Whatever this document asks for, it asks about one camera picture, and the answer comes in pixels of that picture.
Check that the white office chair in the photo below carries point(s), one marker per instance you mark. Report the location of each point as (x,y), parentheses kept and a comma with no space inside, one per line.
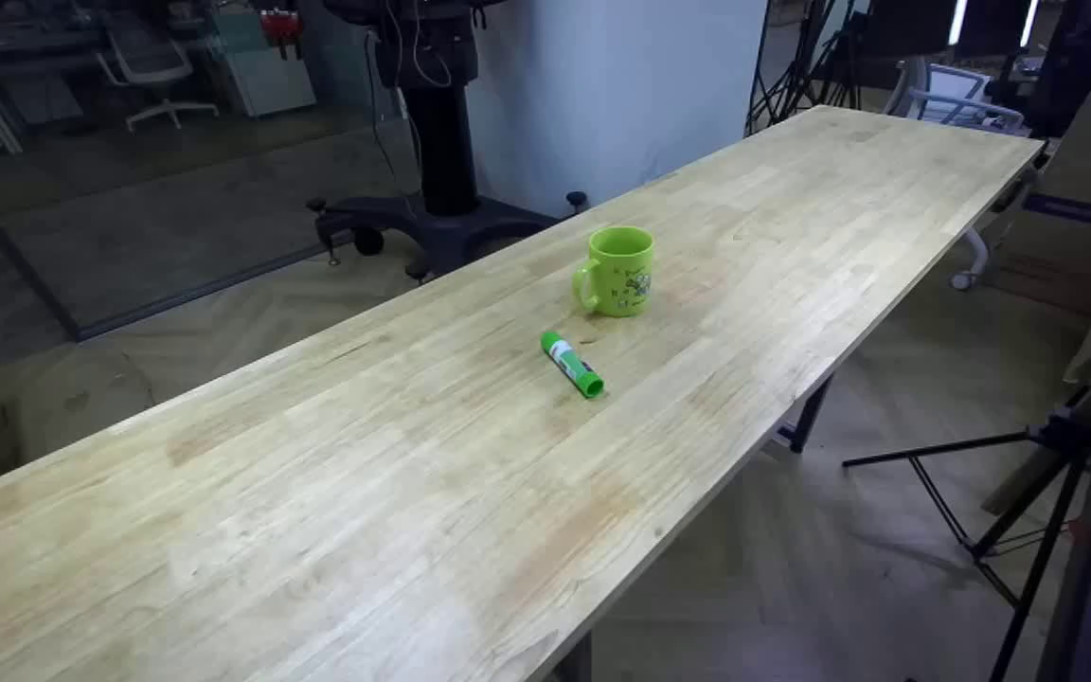
(151,64)

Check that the black wheeled pedestal stand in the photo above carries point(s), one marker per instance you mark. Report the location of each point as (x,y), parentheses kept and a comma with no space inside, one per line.
(441,152)

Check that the green plastic mug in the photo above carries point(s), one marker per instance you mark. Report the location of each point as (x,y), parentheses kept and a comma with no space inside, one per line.
(618,270)

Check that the white pillar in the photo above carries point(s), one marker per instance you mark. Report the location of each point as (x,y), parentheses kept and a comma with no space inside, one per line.
(608,88)

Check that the grey mesh chair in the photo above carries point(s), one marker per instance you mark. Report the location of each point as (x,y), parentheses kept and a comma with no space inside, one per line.
(949,102)

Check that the cardboard box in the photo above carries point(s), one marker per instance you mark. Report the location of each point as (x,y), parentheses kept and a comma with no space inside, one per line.
(1082,175)

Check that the black table leg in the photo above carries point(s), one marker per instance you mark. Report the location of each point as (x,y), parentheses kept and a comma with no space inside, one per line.
(808,417)

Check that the green glue stick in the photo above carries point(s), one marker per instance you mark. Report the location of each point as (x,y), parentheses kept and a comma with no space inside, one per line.
(575,363)

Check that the black tripod stand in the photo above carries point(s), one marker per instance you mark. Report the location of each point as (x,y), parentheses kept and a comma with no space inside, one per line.
(1015,493)

